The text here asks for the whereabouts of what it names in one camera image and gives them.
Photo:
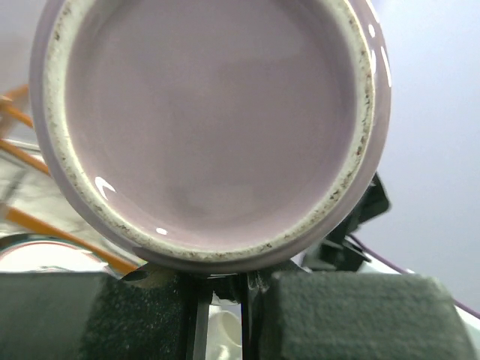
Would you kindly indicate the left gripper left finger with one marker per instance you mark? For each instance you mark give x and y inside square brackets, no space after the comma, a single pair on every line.
[149,314]

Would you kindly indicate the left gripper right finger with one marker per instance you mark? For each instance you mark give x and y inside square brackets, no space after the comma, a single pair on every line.
[345,315]

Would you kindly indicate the purple mug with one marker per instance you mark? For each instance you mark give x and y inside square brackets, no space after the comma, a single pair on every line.
[213,137]

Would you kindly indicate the orange wooden shelf rack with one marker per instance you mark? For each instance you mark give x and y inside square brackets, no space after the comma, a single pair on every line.
[30,200]

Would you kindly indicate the white grey mug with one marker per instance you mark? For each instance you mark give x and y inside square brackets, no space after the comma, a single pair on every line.
[224,336]

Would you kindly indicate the black rimmed printed plate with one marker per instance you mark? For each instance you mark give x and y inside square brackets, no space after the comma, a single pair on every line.
[26,252]

